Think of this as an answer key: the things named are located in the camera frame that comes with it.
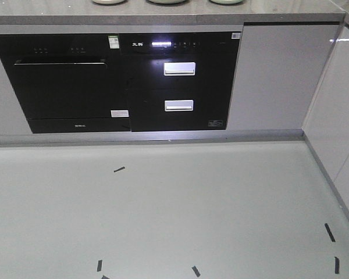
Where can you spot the green round plate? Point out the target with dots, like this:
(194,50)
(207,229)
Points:
(227,2)

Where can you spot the white round plate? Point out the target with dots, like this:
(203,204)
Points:
(108,2)

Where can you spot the black built-in drawer cabinet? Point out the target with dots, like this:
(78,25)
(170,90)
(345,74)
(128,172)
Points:
(147,89)

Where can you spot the white cabinet door panel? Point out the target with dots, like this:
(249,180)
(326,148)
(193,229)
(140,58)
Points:
(278,69)

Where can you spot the green electric cooking pot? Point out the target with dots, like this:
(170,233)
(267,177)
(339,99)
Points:
(166,2)

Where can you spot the white side cabinet panel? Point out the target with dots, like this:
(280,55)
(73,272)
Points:
(327,124)

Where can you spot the lower silver drawer handle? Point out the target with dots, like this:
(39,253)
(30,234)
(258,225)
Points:
(178,105)

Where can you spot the silver drawer handle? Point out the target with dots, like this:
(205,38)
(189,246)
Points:
(178,105)
(179,68)

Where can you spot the upper silver drawer handle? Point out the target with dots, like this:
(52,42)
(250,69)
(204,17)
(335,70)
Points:
(179,68)

